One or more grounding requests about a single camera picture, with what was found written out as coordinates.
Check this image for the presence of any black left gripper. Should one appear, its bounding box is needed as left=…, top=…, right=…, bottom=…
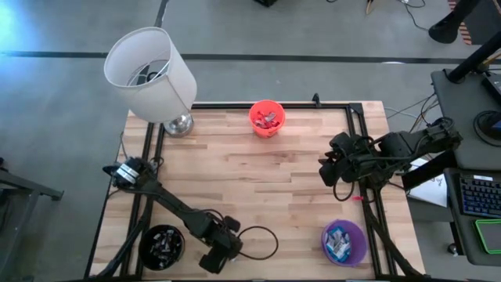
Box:
left=198, top=233, right=243, bottom=275

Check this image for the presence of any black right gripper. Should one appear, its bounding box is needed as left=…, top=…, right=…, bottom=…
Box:
left=318, top=132, right=359, bottom=188

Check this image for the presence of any orange pumpkin face bucket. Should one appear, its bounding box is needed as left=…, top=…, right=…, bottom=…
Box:
left=248, top=99, right=287, bottom=139

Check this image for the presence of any black plastic bucket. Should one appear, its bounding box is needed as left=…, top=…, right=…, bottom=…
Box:
left=138, top=224, right=186, bottom=272

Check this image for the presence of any purple pumpkin face bucket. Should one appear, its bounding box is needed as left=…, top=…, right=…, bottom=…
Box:
left=321, top=219, right=369, bottom=268

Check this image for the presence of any white paper sheet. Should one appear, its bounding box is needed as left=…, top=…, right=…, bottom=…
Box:
left=407, top=174, right=449, bottom=208

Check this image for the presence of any dark grey desk top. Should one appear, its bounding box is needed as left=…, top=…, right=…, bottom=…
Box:
left=444, top=168, right=501, bottom=268

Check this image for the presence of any backlit black keyboard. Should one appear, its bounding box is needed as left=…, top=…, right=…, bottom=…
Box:
left=460, top=174, right=501, bottom=219

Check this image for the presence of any white shade silver table lamp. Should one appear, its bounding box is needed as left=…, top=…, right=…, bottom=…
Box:
left=103, top=26, right=198, bottom=138

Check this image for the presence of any round black stand base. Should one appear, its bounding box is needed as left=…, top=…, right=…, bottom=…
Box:
left=472, top=110, right=501, bottom=149

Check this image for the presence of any black monitor pole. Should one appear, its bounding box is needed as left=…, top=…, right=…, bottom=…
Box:
left=445, top=31, right=501, bottom=84

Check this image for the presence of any black stand foot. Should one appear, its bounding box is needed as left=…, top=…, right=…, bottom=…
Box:
left=428, top=0, right=482, bottom=45

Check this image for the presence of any black desk device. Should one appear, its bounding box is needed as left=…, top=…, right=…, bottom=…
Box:
left=481, top=73, right=501, bottom=106

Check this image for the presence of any grey metal side table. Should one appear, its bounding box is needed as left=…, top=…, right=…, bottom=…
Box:
left=0, top=156, right=64, bottom=282

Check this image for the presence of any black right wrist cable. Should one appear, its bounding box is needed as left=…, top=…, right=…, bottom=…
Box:
left=332, top=179, right=355, bottom=203

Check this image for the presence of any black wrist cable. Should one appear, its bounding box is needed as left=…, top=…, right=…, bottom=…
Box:
left=332, top=179, right=355, bottom=203
left=236, top=225, right=279, bottom=262

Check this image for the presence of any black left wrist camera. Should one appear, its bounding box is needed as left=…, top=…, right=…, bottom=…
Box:
left=224, top=215, right=242, bottom=232

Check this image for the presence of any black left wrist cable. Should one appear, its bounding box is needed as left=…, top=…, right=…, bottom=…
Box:
left=236, top=225, right=279, bottom=262

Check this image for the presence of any black cable bundle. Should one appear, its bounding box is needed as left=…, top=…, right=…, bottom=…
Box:
left=362, top=183, right=422, bottom=280
left=93, top=195, right=154, bottom=280

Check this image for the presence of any black floor cable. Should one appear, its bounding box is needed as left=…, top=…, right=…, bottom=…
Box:
left=395, top=0, right=431, bottom=33

